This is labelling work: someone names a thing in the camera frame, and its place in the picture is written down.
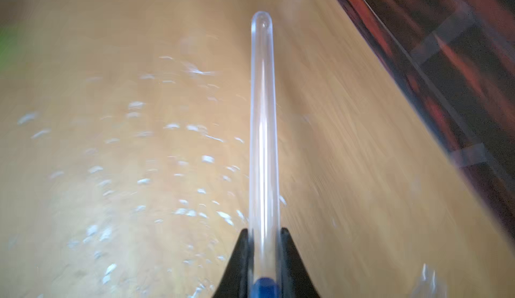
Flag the clear test tube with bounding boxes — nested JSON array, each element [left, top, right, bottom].
[[249, 11, 280, 283], [409, 264, 447, 298]]

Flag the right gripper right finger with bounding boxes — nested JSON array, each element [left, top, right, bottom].
[[280, 228, 320, 298]]

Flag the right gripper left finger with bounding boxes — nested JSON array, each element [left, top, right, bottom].
[[213, 228, 253, 298]]

